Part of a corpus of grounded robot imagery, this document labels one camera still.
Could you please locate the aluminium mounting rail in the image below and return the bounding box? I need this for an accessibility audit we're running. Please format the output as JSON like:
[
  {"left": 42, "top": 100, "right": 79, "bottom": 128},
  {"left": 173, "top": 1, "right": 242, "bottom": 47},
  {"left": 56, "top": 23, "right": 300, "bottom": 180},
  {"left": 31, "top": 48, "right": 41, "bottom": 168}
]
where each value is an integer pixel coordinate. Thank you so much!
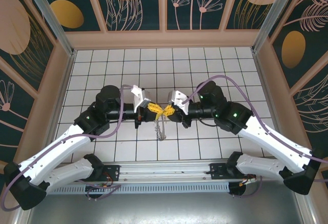
[{"left": 24, "top": 159, "right": 304, "bottom": 184}]

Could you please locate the grey metal sheet panel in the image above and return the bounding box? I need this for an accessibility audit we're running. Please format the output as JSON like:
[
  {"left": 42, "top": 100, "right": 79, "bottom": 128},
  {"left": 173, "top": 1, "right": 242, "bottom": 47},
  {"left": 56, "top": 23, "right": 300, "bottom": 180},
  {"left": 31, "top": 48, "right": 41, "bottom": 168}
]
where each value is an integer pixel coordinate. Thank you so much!
[{"left": 15, "top": 180, "right": 316, "bottom": 224}]

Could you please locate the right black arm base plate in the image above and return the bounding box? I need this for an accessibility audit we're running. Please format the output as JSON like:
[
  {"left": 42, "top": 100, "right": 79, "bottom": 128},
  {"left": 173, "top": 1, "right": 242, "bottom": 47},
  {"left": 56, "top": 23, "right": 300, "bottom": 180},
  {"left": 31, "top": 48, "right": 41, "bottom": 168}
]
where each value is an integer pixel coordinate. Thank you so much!
[{"left": 209, "top": 162, "right": 257, "bottom": 181}]

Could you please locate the large metal keyring with loops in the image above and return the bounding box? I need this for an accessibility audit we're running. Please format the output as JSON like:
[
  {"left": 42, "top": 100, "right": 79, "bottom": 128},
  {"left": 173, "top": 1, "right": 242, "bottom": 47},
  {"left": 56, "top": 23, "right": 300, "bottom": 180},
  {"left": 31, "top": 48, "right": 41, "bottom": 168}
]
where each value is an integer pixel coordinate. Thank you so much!
[{"left": 153, "top": 117, "right": 169, "bottom": 142}]

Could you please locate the aluminium side rail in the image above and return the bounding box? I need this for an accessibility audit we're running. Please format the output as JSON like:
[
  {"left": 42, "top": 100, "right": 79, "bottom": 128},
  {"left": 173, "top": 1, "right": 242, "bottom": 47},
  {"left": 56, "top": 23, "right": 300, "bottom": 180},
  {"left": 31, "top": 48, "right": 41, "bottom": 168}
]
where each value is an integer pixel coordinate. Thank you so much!
[
  {"left": 252, "top": 48, "right": 293, "bottom": 159},
  {"left": 40, "top": 49, "right": 77, "bottom": 163}
]

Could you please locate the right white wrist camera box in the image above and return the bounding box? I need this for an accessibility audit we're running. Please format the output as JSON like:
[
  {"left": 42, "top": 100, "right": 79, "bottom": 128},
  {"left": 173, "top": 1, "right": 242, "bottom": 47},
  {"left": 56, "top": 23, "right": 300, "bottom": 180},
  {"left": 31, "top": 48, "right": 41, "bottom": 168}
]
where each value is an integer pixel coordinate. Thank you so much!
[{"left": 168, "top": 90, "right": 193, "bottom": 116}]

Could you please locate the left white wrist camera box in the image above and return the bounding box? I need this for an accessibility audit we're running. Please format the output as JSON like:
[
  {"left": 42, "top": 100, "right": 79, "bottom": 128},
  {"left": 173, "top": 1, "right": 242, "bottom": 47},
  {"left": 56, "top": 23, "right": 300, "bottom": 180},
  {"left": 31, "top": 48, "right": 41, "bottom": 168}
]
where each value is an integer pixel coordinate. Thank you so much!
[{"left": 130, "top": 86, "right": 152, "bottom": 112}]

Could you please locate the aluminium corner post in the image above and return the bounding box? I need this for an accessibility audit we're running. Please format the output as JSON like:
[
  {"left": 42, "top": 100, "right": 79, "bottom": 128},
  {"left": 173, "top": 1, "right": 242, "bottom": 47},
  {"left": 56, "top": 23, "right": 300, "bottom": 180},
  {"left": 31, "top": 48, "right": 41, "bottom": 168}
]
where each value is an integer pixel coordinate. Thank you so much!
[
  {"left": 252, "top": 0, "right": 308, "bottom": 53},
  {"left": 22, "top": 0, "right": 77, "bottom": 57}
]

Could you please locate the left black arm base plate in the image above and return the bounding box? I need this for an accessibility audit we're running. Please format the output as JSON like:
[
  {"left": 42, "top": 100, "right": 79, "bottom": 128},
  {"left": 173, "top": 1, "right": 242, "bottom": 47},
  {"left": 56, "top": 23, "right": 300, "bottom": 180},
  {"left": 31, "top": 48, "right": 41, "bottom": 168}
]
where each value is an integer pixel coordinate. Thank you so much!
[{"left": 73, "top": 164, "right": 121, "bottom": 182}]

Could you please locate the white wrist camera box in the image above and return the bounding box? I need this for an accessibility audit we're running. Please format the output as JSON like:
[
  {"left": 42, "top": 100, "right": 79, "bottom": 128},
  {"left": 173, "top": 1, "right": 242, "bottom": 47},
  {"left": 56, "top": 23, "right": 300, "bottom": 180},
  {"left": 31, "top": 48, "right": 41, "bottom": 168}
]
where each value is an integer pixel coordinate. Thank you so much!
[
  {"left": 130, "top": 86, "right": 152, "bottom": 112},
  {"left": 168, "top": 90, "right": 193, "bottom": 116}
]

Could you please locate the grey slotted cable duct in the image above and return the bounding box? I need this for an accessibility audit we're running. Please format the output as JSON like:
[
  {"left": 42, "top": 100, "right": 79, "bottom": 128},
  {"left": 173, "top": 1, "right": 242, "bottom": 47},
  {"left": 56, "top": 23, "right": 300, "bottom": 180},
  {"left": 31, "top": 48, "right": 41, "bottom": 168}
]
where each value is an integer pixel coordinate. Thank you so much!
[{"left": 34, "top": 181, "right": 230, "bottom": 194}]

